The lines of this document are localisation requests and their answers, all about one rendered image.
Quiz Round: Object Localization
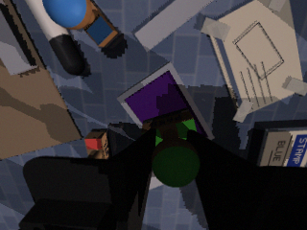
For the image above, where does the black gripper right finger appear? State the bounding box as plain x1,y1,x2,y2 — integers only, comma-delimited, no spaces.
186,129,307,230

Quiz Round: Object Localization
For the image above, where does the dark stamp pad tin with beige label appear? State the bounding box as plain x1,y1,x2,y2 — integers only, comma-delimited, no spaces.
247,119,307,168

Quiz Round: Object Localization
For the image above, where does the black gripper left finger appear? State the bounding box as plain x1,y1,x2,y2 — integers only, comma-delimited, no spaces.
23,128,156,230

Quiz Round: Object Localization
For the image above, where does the beige inspection card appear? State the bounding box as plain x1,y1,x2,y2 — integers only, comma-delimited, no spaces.
201,0,307,123

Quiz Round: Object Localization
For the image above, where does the purple ink pad in grey tray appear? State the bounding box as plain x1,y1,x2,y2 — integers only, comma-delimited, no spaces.
116,61,215,140

